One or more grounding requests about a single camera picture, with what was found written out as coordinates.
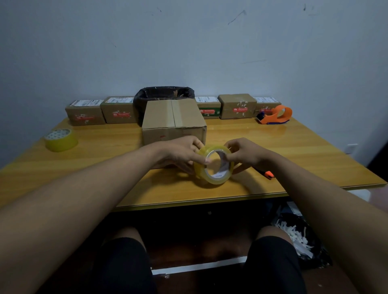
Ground orange utility knife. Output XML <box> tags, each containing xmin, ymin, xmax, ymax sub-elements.
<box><xmin>255</xmin><ymin>167</ymin><xmax>275</xmax><ymax>180</ymax></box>

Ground black bin with bag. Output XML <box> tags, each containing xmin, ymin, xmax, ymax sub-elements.
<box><xmin>133</xmin><ymin>86</ymin><xmax>196</xmax><ymax>125</ymax></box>

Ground yellow tape roll white core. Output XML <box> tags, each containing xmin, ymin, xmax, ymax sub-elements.
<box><xmin>44</xmin><ymin>128</ymin><xmax>79</xmax><ymax>153</ymax></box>

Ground clear yellow tape roll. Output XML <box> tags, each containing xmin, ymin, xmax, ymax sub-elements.
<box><xmin>193</xmin><ymin>144</ymin><xmax>235</xmax><ymax>185</ymax></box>

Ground person's right hand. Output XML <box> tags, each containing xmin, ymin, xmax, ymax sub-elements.
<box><xmin>224</xmin><ymin>138</ymin><xmax>274</xmax><ymax>176</ymax></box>

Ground person's right forearm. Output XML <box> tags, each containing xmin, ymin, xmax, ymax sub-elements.
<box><xmin>258</xmin><ymin>151</ymin><xmax>388</xmax><ymax>294</ymax></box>

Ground small labelled cardboard box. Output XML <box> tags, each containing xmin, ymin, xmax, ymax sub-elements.
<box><xmin>100</xmin><ymin>97</ymin><xmax>139</xmax><ymax>124</ymax></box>
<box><xmin>253</xmin><ymin>97</ymin><xmax>282</xmax><ymax>118</ymax></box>
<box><xmin>65</xmin><ymin>99</ymin><xmax>106</xmax><ymax>126</ymax></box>

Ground small cardboard box red sticker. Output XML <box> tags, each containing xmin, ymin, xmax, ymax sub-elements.
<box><xmin>218</xmin><ymin>93</ymin><xmax>258</xmax><ymax>120</ymax></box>

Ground person's right leg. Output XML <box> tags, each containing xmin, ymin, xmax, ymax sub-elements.
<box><xmin>257</xmin><ymin>225</ymin><xmax>289</xmax><ymax>241</ymax></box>

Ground white strip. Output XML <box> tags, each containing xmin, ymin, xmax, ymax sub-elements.
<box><xmin>151</xmin><ymin>256</ymin><xmax>248</xmax><ymax>276</ymax></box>

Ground large plain cardboard box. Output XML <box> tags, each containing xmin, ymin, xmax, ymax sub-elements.
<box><xmin>141</xmin><ymin>98</ymin><xmax>207</xmax><ymax>146</ymax></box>

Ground black bag of paper scraps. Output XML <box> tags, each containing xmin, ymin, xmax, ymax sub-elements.
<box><xmin>271</xmin><ymin>202</ymin><xmax>333</xmax><ymax>271</ymax></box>

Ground person's left hand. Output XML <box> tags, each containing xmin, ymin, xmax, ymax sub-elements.
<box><xmin>157</xmin><ymin>135</ymin><xmax>212</xmax><ymax>175</ymax></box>

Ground small box green stripe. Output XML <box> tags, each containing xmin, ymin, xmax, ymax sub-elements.
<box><xmin>195</xmin><ymin>96</ymin><xmax>221</xmax><ymax>120</ymax></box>

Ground black shorts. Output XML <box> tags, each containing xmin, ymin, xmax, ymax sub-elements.
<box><xmin>90</xmin><ymin>236</ymin><xmax>307</xmax><ymax>294</ymax></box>

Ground person's left forearm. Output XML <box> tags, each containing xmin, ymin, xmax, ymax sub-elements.
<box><xmin>0</xmin><ymin>142</ymin><xmax>164</xmax><ymax>294</ymax></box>

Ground orange tape dispenser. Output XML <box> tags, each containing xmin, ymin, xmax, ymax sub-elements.
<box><xmin>256</xmin><ymin>105</ymin><xmax>293</xmax><ymax>125</ymax></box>

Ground person's left leg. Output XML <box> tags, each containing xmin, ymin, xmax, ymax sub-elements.
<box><xmin>111</xmin><ymin>227</ymin><xmax>147</xmax><ymax>252</ymax></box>

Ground person's leg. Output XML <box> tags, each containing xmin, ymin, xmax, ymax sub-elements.
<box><xmin>111</xmin><ymin>227</ymin><xmax>147</xmax><ymax>252</ymax></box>
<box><xmin>257</xmin><ymin>225</ymin><xmax>289</xmax><ymax>241</ymax></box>

